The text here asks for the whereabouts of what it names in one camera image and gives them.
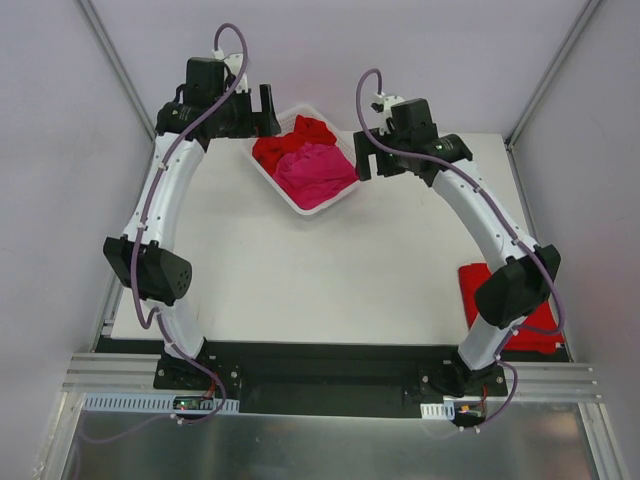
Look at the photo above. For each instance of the aluminium frame rail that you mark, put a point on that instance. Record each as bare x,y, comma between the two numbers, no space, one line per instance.
95,372

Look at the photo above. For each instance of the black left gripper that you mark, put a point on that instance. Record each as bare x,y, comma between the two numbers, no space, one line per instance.
255,113

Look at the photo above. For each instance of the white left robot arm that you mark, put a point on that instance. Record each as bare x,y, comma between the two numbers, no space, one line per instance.
144,259

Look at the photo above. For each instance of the red crumpled t shirt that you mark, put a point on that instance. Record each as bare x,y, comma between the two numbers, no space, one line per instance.
268,151

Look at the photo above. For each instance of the folded red t shirt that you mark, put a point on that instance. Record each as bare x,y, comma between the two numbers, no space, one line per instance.
515,291

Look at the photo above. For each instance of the pink t shirt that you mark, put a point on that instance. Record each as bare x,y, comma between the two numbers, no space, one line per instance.
314,174

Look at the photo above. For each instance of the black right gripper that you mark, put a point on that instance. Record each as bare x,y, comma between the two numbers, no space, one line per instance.
370,153

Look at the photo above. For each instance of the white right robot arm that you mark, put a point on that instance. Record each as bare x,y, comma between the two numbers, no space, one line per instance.
500,240

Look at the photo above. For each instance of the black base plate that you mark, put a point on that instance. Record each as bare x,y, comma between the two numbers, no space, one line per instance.
368,381

